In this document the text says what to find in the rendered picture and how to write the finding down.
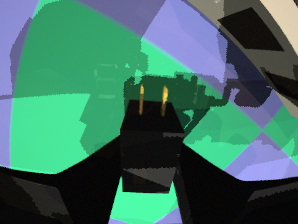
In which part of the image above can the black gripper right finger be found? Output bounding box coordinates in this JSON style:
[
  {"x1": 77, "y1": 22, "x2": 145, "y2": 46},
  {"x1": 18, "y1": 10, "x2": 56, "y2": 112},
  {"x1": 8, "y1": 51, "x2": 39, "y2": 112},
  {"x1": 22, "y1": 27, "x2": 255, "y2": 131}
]
[{"x1": 173, "y1": 143, "x2": 298, "y2": 224}]

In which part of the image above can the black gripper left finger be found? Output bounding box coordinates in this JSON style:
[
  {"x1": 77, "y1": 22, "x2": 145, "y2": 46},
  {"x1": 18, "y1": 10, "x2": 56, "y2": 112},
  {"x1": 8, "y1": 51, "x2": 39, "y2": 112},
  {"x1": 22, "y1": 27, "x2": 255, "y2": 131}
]
[{"x1": 0, "y1": 135, "x2": 121, "y2": 224}]

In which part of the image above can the black two-prong plug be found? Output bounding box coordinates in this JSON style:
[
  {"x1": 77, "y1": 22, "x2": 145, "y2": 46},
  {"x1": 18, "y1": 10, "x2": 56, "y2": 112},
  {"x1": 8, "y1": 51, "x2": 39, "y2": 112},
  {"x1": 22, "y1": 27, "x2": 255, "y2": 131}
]
[{"x1": 120, "y1": 83, "x2": 185, "y2": 194}]

